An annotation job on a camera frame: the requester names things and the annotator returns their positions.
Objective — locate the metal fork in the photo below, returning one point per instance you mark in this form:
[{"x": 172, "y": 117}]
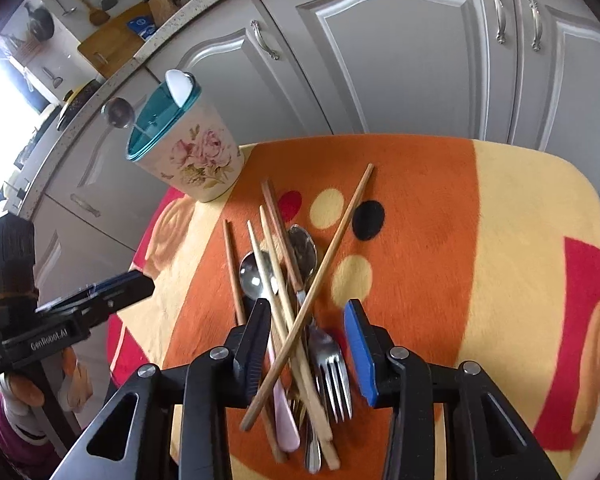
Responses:
[{"x": 332, "y": 370}]

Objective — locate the black hanging pan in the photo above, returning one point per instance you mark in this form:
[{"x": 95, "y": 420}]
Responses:
[{"x": 40, "y": 22}]

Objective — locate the person's left hand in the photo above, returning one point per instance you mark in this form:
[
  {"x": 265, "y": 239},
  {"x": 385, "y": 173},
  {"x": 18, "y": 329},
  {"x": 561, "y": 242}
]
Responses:
[{"x": 22, "y": 392}]

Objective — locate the floral utensil holder teal lid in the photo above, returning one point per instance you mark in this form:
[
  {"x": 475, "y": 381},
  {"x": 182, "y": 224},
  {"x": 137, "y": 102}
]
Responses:
[{"x": 205, "y": 160}]

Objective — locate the white ceramic spoon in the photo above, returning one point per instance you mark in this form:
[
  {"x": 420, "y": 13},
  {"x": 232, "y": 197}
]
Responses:
[{"x": 179, "y": 85}]

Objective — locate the yellow lidded pot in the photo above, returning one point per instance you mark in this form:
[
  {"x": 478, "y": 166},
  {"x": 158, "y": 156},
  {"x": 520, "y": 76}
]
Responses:
[{"x": 77, "y": 102}]

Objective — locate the white cabinet door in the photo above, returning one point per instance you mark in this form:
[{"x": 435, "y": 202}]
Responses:
[
  {"x": 395, "y": 60},
  {"x": 570, "y": 85},
  {"x": 220, "y": 60},
  {"x": 80, "y": 260},
  {"x": 105, "y": 160}
]

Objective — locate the wall chopstick holder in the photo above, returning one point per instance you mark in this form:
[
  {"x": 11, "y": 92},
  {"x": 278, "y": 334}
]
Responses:
[{"x": 25, "y": 45}]

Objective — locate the wooden cutting board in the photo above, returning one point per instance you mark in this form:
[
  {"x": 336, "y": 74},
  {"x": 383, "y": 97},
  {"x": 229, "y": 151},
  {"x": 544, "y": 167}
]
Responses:
[{"x": 110, "y": 42}]

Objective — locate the blue packet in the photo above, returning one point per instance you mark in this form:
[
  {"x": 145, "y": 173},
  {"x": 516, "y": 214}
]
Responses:
[{"x": 142, "y": 27}]

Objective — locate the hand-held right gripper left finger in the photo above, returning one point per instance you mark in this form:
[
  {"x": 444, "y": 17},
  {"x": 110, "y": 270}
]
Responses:
[{"x": 261, "y": 360}]

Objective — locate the speckled kitchen countertop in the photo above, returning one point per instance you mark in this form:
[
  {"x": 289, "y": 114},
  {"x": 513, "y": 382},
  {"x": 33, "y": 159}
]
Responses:
[{"x": 180, "y": 20}]

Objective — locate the wooden spatula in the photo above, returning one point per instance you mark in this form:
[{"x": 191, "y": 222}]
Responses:
[{"x": 99, "y": 16}]

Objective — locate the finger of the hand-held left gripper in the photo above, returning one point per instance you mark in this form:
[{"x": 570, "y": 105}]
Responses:
[
  {"x": 97, "y": 284},
  {"x": 125, "y": 292}
]

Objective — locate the long brown chopstick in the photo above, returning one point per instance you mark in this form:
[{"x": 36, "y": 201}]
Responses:
[{"x": 340, "y": 225}]

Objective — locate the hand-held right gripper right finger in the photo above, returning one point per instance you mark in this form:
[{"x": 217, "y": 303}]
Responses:
[{"x": 360, "y": 350}]

